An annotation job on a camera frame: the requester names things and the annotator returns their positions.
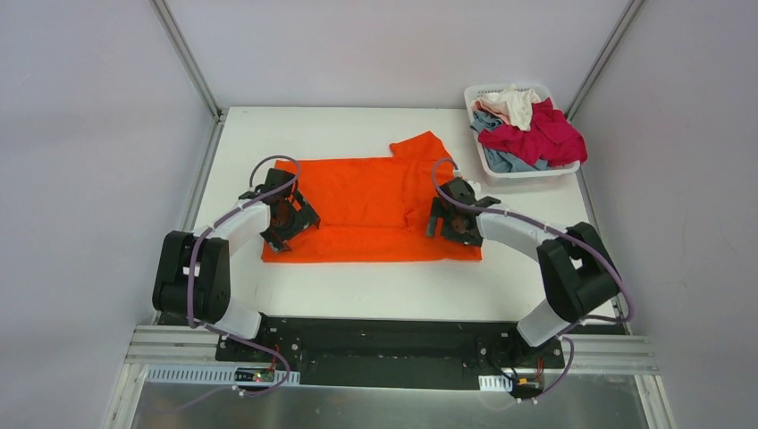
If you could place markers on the grey blue t shirt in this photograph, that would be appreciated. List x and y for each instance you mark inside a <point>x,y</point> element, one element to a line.
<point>500,161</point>

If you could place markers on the orange t shirt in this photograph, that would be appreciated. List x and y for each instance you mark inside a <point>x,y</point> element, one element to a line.
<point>374,209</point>

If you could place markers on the left aluminium frame post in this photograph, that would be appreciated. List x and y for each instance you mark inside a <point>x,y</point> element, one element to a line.
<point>188,61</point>

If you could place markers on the white cable duct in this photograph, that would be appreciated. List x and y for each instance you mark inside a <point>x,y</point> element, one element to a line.
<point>247,376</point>
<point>498,383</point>

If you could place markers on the left white cable duct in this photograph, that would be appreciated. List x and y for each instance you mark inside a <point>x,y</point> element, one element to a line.
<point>247,376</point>

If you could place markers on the cream white t shirt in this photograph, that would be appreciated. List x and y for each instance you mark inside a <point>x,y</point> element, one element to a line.
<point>514,107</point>

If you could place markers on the right white cable duct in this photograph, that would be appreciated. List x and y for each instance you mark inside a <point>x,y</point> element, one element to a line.
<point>498,383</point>

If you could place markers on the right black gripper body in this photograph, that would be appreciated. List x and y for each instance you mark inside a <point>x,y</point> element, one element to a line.
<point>443,218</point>

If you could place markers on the aluminium frame post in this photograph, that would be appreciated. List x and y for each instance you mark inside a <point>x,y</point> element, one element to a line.
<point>620,29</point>
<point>188,61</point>

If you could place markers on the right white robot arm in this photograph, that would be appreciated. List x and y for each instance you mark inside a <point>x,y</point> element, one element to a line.
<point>576,271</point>

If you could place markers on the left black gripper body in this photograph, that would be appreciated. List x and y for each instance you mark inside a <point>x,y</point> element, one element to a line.
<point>294,222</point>

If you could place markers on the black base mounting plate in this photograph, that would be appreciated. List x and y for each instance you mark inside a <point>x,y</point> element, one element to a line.
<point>369,353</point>

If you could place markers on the right aluminium frame post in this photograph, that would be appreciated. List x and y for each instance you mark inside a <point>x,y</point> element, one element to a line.
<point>620,29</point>

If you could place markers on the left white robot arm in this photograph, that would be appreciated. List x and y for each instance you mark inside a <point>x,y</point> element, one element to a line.
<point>193,277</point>

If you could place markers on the magenta t shirt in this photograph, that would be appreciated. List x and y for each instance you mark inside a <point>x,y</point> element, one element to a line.
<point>551,138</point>

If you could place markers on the front aluminium rail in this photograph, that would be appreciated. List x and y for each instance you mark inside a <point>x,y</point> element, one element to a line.
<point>593,354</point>

